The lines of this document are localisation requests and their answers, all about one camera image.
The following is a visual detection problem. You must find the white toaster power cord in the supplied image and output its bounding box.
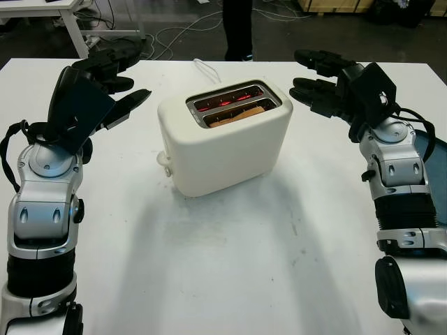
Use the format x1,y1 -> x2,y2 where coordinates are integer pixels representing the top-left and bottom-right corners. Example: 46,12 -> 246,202
193,58 -> 221,84

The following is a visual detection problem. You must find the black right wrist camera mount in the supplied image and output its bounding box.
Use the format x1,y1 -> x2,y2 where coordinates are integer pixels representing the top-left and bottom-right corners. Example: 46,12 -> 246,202
358,61 -> 400,129

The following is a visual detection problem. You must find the blue plastic tray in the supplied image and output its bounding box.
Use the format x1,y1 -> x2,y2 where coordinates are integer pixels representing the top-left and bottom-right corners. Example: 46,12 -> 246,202
413,129 -> 447,228

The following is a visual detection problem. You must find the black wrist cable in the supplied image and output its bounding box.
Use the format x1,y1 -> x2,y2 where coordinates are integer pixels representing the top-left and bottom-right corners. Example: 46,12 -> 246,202
394,107 -> 437,165
0,120 -> 71,191

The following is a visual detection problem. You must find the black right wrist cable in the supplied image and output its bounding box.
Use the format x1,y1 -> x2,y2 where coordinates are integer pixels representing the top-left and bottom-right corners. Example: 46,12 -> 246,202
394,107 -> 437,165

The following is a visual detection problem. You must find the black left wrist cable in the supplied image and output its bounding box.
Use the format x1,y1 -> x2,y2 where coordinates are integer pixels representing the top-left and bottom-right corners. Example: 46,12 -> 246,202
0,120 -> 71,191

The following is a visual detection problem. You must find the person in black trousers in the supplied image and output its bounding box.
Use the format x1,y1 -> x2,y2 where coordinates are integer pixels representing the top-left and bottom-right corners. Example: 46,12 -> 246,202
221,0 -> 254,62

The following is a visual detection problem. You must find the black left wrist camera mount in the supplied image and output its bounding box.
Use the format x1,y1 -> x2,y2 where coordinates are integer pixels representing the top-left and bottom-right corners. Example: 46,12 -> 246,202
45,75 -> 117,155

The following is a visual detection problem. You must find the black bag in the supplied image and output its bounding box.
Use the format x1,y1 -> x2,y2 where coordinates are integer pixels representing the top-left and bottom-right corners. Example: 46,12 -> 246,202
372,0 -> 430,29

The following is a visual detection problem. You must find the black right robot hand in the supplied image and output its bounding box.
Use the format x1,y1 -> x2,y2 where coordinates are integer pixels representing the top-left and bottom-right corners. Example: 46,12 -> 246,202
288,48 -> 371,142

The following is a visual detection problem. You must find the wooden crate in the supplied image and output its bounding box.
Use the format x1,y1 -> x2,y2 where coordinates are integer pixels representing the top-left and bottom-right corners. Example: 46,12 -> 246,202
296,0 -> 376,15

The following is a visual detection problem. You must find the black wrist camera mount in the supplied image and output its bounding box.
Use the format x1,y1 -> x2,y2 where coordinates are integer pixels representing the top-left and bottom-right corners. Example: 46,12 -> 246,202
358,61 -> 400,129
45,75 -> 117,155

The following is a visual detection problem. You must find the white desk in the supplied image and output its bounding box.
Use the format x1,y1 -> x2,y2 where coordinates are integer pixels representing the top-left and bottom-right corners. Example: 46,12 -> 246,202
0,0 -> 147,59

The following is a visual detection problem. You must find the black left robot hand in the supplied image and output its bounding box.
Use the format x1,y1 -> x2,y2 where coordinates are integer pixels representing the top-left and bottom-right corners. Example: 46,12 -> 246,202
47,40 -> 153,130

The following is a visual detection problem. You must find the slice of toast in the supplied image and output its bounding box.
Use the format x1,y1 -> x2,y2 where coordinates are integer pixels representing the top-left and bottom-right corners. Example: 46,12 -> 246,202
209,106 -> 267,127

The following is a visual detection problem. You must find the white two-slot toaster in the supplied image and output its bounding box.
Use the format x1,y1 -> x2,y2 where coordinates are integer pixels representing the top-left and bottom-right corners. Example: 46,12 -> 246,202
156,79 -> 293,199

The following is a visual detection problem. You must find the white floor cable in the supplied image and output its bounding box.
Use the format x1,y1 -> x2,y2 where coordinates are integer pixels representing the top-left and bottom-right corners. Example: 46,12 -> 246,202
145,10 -> 224,60

